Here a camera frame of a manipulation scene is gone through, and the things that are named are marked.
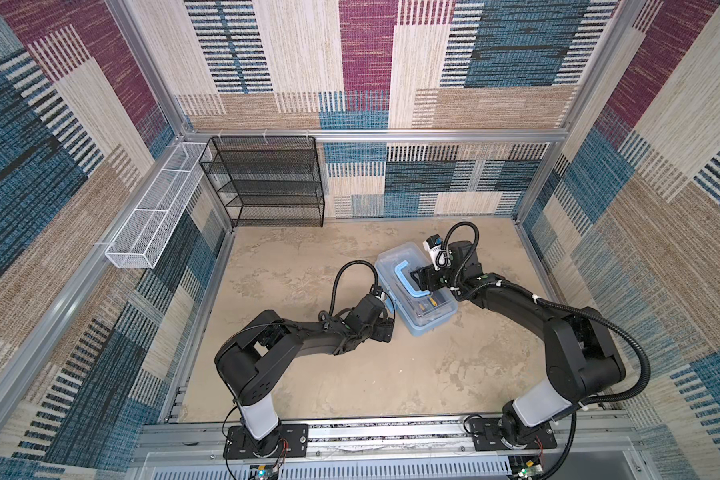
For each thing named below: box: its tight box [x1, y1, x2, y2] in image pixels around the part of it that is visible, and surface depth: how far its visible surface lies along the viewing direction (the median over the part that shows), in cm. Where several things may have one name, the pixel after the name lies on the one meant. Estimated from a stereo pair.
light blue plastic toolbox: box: [375, 242, 458, 337], surface depth 89 cm
